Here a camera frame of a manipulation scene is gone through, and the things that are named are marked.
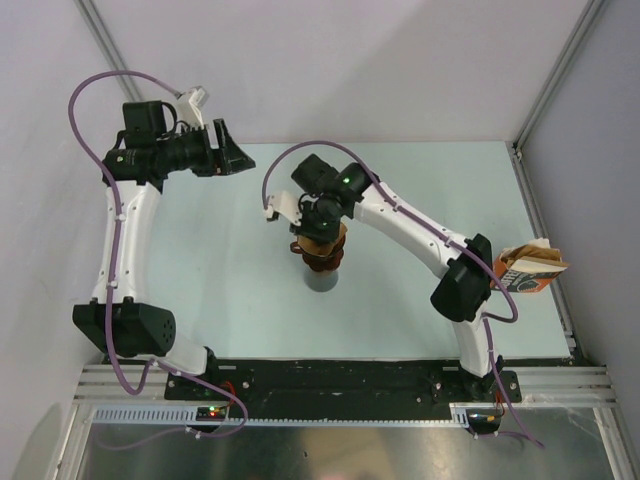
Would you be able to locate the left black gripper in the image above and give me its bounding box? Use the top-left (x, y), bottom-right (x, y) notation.
top-left (157, 119), bottom-right (254, 177)

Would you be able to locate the brown paper coffee filter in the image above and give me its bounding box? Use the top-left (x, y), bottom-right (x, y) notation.
top-left (296, 223), bottom-right (348, 258)

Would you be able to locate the amber plastic coffee dripper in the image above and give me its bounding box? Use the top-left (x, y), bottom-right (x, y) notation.
top-left (289, 223), bottom-right (348, 276)

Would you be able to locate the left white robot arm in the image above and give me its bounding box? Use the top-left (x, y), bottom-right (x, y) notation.
top-left (72, 100), bottom-right (255, 399)

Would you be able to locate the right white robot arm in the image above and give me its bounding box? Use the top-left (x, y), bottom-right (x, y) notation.
top-left (290, 154), bottom-right (498, 401)

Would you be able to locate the orange coffee filter box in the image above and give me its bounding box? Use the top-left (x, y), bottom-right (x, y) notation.
top-left (493, 238), bottom-right (570, 293)

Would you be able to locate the grey glass carafe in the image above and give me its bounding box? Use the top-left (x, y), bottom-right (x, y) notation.
top-left (304, 269), bottom-right (339, 293)

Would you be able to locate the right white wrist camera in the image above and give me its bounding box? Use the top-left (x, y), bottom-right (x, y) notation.
top-left (264, 191), bottom-right (302, 226)

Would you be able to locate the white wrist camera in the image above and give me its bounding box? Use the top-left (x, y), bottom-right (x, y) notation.
top-left (264, 191), bottom-right (302, 226)
top-left (175, 86), bottom-right (209, 128)

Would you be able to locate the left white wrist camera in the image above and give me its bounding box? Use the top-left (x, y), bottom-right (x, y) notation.
top-left (175, 86), bottom-right (209, 128)

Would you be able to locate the black mounting base plate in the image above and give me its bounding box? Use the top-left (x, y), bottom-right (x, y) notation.
top-left (102, 344), bottom-right (591, 422)

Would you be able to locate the grey slotted cable duct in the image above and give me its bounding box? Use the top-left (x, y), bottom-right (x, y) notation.
top-left (92, 402), bottom-right (501, 427)

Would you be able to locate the aluminium frame rail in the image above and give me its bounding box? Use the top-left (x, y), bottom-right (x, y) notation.
top-left (73, 364), bottom-right (174, 404)

